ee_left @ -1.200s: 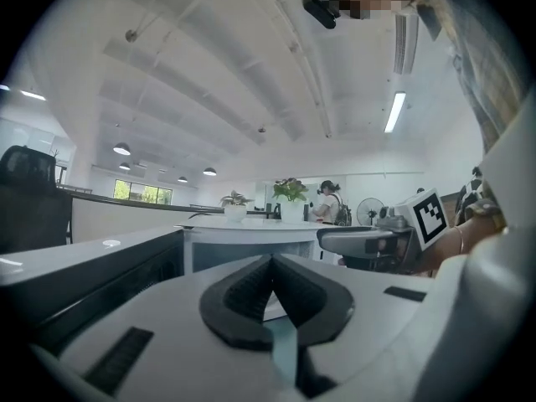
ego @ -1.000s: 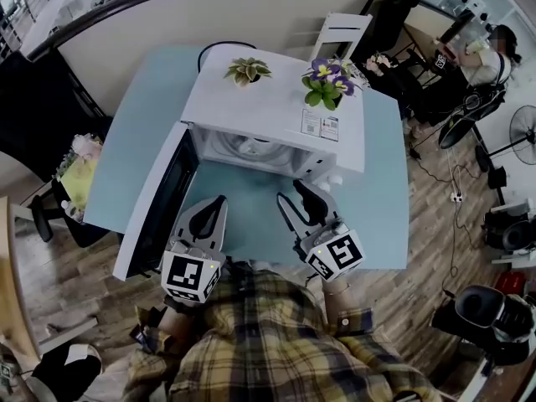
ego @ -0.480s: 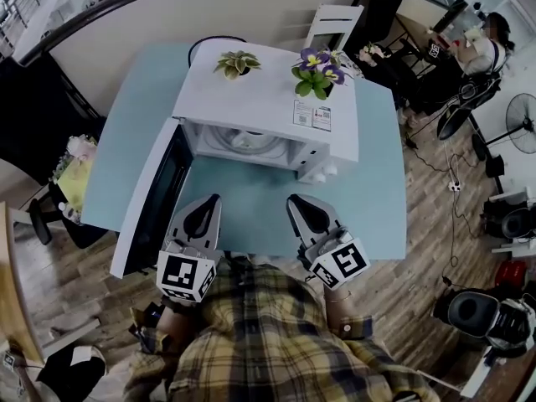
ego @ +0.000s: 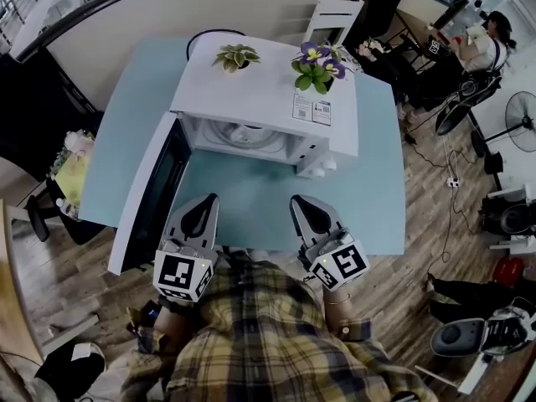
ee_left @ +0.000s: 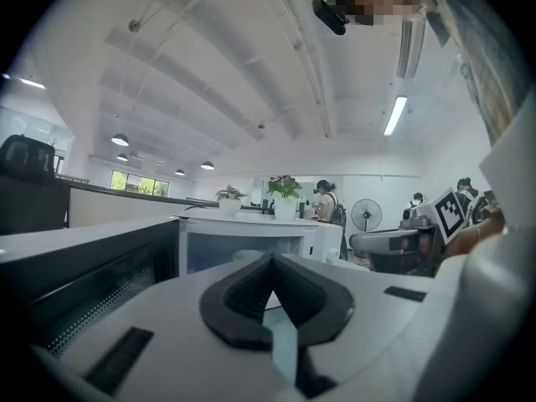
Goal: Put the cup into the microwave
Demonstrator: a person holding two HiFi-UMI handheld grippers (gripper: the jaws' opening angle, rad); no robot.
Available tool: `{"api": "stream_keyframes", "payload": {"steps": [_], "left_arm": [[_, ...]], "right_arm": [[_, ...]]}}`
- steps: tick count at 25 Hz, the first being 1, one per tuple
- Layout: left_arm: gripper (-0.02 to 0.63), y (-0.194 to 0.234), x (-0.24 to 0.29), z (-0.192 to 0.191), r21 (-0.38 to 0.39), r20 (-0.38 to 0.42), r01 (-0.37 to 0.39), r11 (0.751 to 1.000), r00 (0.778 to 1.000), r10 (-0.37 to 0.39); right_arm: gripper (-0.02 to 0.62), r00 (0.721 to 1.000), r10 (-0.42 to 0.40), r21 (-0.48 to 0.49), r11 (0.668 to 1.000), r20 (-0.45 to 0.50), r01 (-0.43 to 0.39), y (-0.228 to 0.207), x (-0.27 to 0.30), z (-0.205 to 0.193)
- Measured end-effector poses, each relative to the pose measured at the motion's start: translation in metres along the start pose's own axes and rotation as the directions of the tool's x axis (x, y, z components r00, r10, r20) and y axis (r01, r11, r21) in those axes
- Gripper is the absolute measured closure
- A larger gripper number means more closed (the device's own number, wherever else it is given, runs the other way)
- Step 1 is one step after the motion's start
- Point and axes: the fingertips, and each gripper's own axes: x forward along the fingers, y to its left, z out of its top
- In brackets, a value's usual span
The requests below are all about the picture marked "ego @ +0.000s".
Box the person's right forearm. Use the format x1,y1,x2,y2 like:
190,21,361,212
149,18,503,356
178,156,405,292
324,286,355,331

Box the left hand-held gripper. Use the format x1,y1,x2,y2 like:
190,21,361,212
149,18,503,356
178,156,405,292
153,194,220,303

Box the black curved handrail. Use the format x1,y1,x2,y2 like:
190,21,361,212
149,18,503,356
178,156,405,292
10,0,198,58

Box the white chair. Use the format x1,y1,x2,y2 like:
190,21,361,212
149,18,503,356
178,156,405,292
307,0,365,49

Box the black swivel chair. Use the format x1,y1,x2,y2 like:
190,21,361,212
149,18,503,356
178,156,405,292
435,73,503,158

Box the white microwave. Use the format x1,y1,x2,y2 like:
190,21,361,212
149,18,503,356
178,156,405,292
107,33,362,276

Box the black bag with white paper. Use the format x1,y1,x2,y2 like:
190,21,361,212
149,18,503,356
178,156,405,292
35,341,106,393

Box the pink flower bunch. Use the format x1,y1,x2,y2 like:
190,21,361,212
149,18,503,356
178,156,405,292
358,36,384,62

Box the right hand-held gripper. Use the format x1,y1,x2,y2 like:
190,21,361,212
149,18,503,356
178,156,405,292
291,195,370,292

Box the white mug with print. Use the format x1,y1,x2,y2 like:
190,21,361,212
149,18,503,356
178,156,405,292
232,121,269,142

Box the pink and green flower bouquet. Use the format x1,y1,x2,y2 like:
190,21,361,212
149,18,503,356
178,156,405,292
48,130,96,217

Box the light wooden desk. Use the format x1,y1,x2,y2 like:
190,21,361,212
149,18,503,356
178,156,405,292
0,198,45,362

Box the red container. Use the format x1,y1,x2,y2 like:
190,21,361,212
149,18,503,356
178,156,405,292
492,257,524,283

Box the black power cord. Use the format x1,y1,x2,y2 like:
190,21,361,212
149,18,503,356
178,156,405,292
186,28,248,62

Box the black standing fan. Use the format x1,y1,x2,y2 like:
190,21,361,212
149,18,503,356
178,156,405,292
481,91,536,175

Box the black office chair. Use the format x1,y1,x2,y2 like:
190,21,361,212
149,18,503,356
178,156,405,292
0,48,106,246

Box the person's plaid shirt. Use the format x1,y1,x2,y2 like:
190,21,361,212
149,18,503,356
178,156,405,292
121,260,439,402

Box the person's left forearm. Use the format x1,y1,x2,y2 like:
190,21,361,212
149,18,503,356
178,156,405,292
157,301,189,353

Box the variegated leaf potted plant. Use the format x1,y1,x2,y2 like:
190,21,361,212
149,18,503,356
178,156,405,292
211,43,262,74

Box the purple flower potted plant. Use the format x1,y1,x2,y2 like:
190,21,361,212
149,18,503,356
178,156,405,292
291,39,349,96

